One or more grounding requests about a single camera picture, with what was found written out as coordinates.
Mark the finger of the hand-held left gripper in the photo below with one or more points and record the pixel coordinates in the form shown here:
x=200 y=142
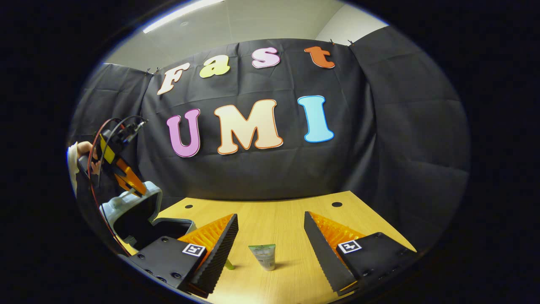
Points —
x=130 y=177

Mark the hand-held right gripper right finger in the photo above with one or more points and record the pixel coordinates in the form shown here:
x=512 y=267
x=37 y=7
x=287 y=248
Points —
x=320 y=253

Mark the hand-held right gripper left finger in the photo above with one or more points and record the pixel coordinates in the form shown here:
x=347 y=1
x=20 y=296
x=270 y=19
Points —
x=221 y=249

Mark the white tube with green cap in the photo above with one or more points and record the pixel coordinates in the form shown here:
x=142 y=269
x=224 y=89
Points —
x=229 y=265

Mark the light blue suitcase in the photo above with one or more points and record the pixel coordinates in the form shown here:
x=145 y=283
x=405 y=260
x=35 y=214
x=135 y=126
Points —
x=126 y=202

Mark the green and white printed tube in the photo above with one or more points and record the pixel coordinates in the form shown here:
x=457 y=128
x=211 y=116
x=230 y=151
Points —
x=263 y=256

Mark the black backdrop cloth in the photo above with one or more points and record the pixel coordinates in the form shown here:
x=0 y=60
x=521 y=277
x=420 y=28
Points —
x=274 y=177

